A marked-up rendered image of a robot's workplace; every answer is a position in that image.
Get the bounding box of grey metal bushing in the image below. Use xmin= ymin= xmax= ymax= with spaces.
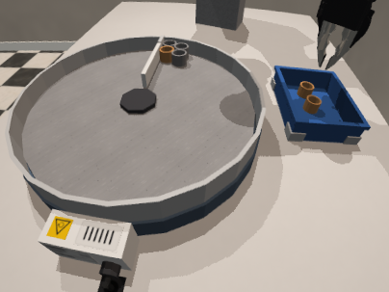
xmin=163 ymin=40 xmax=176 ymax=48
xmin=171 ymin=49 xmax=187 ymax=66
xmin=174 ymin=43 xmax=189 ymax=58

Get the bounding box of bronze bushing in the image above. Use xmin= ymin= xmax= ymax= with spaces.
xmin=298 ymin=82 xmax=314 ymax=98
xmin=302 ymin=95 xmax=322 ymax=114
xmin=159 ymin=46 xmax=174 ymax=63

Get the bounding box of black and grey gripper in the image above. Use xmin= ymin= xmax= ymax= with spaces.
xmin=316 ymin=0 xmax=376 ymax=70

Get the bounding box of grey round turntable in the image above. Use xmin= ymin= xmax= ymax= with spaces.
xmin=5 ymin=35 xmax=266 ymax=292

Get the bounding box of blue open-top crate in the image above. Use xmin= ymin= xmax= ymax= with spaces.
xmin=271 ymin=66 xmax=371 ymax=145

